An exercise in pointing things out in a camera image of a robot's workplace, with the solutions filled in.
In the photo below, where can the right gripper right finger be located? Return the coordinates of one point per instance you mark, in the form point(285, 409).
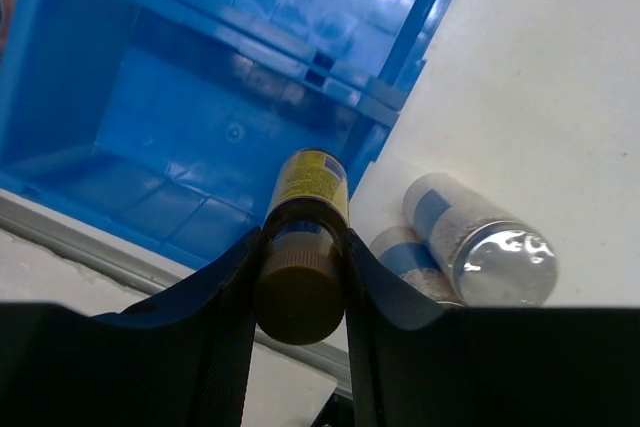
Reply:
point(414, 362)

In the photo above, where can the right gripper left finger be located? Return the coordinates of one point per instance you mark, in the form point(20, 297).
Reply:
point(178, 358)

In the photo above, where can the silver-cap salt shaker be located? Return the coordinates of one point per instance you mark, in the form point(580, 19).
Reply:
point(490, 257)
point(400, 250)

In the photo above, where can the brown sauce bottle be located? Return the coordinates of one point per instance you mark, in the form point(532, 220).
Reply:
point(298, 297)

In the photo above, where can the middle blue storage bin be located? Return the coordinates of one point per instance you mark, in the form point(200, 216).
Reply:
point(149, 121)

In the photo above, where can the blue storage bin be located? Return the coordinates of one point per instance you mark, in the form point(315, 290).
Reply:
point(320, 12)
point(149, 121)

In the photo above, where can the near blue storage bin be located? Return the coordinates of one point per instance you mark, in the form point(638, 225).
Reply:
point(320, 12)

